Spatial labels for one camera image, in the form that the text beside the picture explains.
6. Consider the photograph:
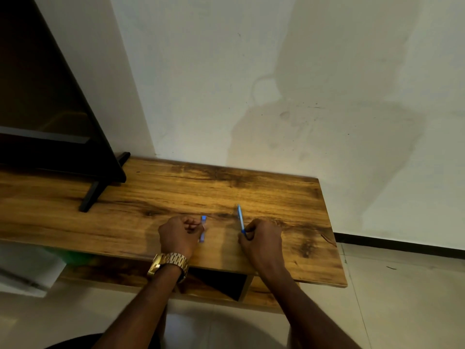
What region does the person's right hand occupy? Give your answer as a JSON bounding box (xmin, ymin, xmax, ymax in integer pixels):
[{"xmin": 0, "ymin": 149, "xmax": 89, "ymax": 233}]
[{"xmin": 238, "ymin": 219, "xmax": 286, "ymax": 275}]

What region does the person's left hand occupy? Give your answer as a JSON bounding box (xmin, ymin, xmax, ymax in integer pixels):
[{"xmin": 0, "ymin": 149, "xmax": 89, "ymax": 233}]
[{"xmin": 158, "ymin": 215, "xmax": 209, "ymax": 260}]

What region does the blue pen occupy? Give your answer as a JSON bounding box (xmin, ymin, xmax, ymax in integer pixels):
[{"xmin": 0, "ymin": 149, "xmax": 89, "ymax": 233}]
[{"xmin": 237, "ymin": 204, "xmax": 249, "ymax": 239}]

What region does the person's left forearm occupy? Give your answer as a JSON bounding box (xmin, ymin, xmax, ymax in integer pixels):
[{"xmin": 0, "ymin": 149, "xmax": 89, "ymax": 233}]
[{"xmin": 93, "ymin": 264, "xmax": 182, "ymax": 349}]

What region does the person's right forearm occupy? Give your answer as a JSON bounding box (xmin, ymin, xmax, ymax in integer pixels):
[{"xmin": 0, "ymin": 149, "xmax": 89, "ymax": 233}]
[{"xmin": 256, "ymin": 265, "xmax": 362, "ymax": 349}]

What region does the wooden television console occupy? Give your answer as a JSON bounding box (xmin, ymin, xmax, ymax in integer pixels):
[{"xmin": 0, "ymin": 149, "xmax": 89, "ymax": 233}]
[{"xmin": 0, "ymin": 157, "xmax": 348, "ymax": 309}]

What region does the gold metal wristwatch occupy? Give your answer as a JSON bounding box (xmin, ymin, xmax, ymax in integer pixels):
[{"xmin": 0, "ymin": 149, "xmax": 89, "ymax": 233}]
[{"xmin": 147, "ymin": 252, "xmax": 190, "ymax": 284}]

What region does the black television stand leg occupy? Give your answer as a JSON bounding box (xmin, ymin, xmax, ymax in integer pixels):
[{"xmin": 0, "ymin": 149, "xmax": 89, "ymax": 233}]
[{"xmin": 79, "ymin": 152, "xmax": 131, "ymax": 213}]

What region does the green object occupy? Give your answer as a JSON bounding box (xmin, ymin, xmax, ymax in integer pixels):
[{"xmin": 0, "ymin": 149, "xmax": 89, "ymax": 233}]
[{"xmin": 45, "ymin": 247, "xmax": 96, "ymax": 267}]

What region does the white box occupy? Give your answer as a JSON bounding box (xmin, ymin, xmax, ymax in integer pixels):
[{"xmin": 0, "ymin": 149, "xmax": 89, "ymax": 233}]
[{"xmin": 0, "ymin": 241, "xmax": 67, "ymax": 298}]

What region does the black flat television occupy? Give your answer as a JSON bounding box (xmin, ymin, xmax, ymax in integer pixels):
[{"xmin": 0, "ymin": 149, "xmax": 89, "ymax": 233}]
[{"xmin": 0, "ymin": 0, "xmax": 127, "ymax": 183}]

